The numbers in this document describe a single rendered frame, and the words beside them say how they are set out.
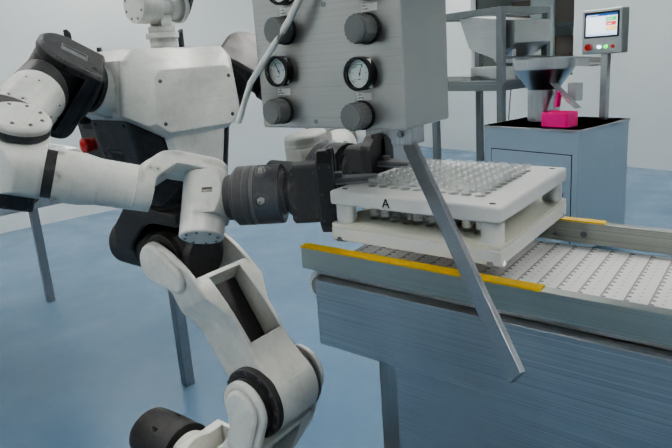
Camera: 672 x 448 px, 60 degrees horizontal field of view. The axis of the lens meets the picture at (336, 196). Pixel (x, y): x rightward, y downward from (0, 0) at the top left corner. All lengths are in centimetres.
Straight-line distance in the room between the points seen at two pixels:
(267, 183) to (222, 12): 538
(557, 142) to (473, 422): 269
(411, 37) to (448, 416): 50
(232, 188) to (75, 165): 21
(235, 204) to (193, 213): 6
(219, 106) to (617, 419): 87
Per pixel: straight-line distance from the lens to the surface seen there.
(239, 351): 119
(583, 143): 339
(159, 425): 162
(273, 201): 81
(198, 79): 116
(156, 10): 119
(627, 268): 85
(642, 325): 65
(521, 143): 353
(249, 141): 626
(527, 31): 462
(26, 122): 84
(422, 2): 68
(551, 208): 85
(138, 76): 111
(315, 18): 71
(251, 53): 133
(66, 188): 83
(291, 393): 118
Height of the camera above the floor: 121
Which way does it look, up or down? 13 degrees down
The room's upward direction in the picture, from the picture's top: 4 degrees counter-clockwise
